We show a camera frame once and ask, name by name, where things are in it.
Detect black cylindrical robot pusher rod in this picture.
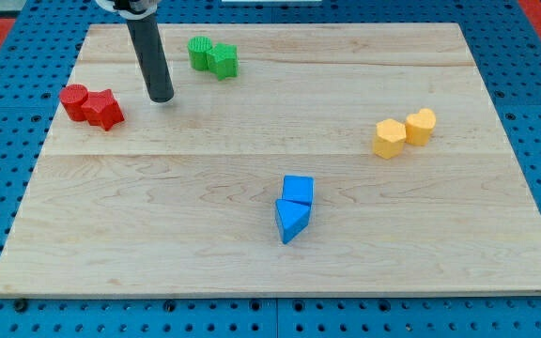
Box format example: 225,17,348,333
127,13,175,103

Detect green star block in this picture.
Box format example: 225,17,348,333
206,43,239,81

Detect yellow hexagon block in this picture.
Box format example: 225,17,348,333
372,118,407,160

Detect blue cube block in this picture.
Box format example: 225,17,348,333
282,176,315,207

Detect light wooden board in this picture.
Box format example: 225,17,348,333
0,23,541,300

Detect red star block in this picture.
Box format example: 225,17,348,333
81,89,125,131

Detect red cylinder block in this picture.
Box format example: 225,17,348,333
59,84,88,122

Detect yellow heart block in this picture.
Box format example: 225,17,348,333
405,108,437,146

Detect green cylinder block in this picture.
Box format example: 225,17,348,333
187,36,213,71

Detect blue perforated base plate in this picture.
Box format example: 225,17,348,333
0,0,541,337

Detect blue triangle block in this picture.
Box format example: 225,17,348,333
275,199,311,244

